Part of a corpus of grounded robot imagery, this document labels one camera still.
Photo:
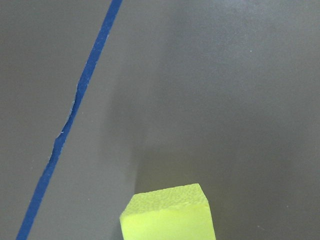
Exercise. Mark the yellow foam block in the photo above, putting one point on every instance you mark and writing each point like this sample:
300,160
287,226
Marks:
175,213

